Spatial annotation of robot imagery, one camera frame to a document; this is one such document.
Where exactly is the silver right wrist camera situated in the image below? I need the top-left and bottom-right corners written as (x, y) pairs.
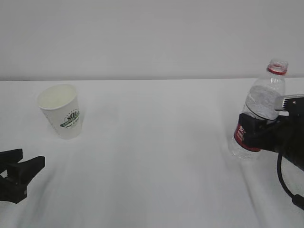
top-left (274, 94), bottom-right (304, 115)

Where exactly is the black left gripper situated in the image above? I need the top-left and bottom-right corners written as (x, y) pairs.
top-left (0, 149), bottom-right (45, 204)

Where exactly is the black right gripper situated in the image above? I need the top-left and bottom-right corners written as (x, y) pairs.
top-left (238, 113), bottom-right (304, 170)

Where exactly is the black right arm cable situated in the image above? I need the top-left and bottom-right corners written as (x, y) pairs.
top-left (276, 153), bottom-right (304, 211)

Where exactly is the Nongfu Spring water bottle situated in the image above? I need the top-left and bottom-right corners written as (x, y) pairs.
top-left (230, 59), bottom-right (288, 159)

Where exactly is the white paper coffee cup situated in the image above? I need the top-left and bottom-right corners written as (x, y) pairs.
top-left (37, 84), bottom-right (81, 140)

